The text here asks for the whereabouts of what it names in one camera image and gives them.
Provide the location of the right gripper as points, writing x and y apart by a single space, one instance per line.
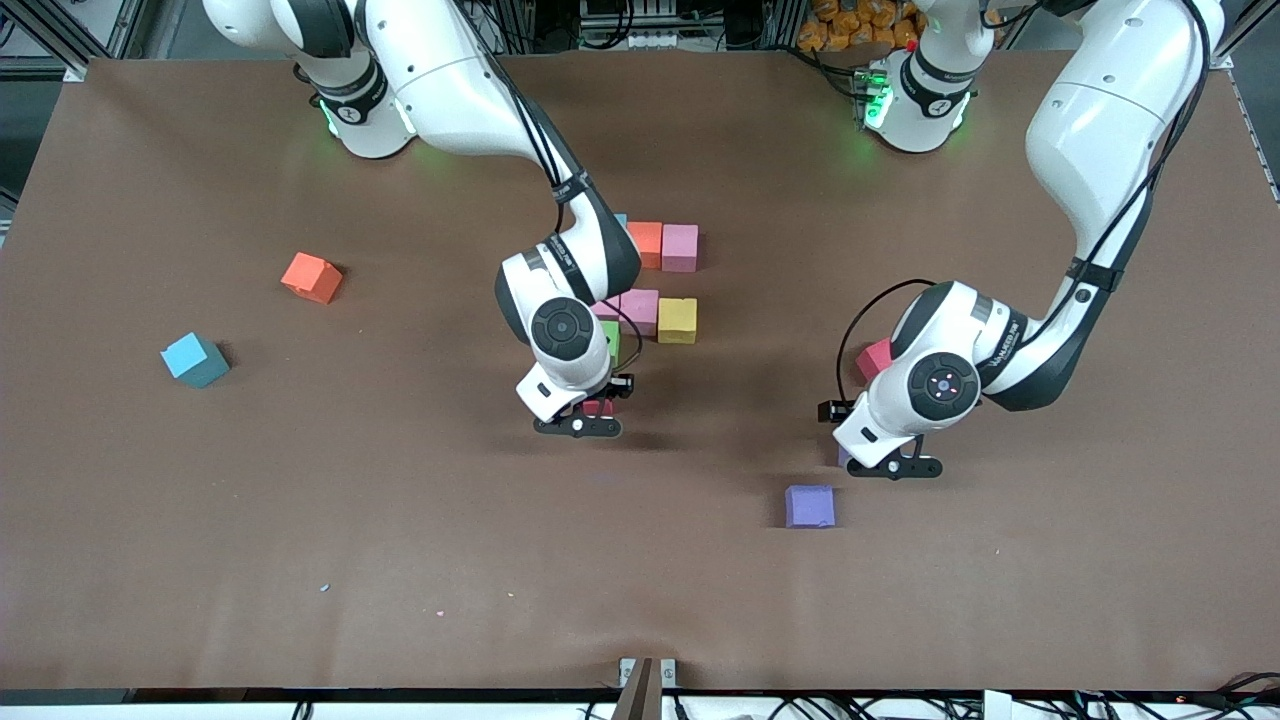
616 384

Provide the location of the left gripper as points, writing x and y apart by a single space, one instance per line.
836 410

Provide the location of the red foam cube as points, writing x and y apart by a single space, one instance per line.
598 407
873 360

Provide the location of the green foam cube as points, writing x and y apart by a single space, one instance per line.
611 340

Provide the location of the pink foam cube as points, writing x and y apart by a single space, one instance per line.
640 310
608 308
680 247

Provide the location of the yellow foam cube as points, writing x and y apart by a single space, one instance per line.
677 320

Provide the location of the orange foam cube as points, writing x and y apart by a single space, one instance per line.
648 243
312 278

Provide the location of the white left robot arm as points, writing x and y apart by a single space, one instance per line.
1100 130

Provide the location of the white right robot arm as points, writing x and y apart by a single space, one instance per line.
440 70

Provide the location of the white socket strip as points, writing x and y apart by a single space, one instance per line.
655 40

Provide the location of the orange yellow packets pile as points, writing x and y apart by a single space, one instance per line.
850 20

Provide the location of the white power strip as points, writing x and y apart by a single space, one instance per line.
440 22

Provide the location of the metal camera stand bracket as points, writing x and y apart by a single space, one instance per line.
645 690

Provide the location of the aluminium table edge rail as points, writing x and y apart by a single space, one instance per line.
1262 150

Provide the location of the aluminium frame post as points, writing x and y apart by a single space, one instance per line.
55 45
1245 30

